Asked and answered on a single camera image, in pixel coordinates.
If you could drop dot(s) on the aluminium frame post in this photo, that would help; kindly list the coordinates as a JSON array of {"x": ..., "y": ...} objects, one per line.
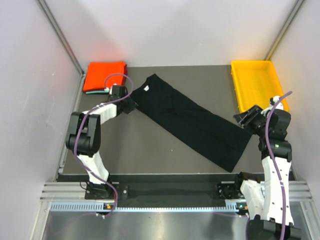
[
  {"x": 293, "y": 13},
  {"x": 44, "y": 7}
]

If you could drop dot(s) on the black t-shirt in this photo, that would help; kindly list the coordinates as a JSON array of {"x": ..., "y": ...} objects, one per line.
[{"x": 215, "y": 138}]

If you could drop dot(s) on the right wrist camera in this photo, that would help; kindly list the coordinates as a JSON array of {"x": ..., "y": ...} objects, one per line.
[{"x": 272, "y": 102}]

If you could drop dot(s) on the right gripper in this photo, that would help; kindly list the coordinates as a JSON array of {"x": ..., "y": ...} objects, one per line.
[{"x": 253, "y": 113}]

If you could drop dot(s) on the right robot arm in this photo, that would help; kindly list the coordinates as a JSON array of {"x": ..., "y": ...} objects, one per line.
[{"x": 268, "y": 204}]

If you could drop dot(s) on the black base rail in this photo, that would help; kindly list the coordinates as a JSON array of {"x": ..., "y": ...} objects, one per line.
[{"x": 178, "y": 190}]

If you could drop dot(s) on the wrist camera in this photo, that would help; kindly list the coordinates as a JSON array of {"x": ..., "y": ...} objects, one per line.
[
  {"x": 272, "y": 102},
  {"x": 116, "y": 92}
]

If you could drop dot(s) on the teal folded t-shirt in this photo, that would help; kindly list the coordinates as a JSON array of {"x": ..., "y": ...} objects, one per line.
[{"x": 97, "y": 92}]

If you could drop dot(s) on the left aluminium frame post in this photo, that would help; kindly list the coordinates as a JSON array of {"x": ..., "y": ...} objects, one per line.
[{"x": 44, "y": 7}]

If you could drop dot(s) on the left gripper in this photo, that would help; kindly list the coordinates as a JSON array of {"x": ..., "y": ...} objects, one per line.
[{"x": 132, "y": 105}]

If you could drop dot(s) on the grey slotted cable duct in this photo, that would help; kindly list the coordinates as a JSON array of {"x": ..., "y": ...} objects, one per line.
[{"x": 103, "y": 207}]

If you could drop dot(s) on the yellow plastic tray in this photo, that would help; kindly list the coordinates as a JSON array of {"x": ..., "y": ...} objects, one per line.
[{"x": 255, "y": 82}]

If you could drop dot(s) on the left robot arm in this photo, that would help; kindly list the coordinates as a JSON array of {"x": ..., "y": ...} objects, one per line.
[{"x": 83, "y": 138}]

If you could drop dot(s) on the right aluminium frame post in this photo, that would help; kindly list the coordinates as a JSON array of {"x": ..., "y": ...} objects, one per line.
[{"x": 293, "y": 13}]

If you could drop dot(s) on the orange folded t-shirt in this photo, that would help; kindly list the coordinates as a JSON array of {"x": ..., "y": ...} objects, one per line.
[{"x": 98, "y": 72}]

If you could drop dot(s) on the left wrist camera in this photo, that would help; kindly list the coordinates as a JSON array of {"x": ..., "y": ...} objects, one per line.
[{"x": 116, "y": 92}]

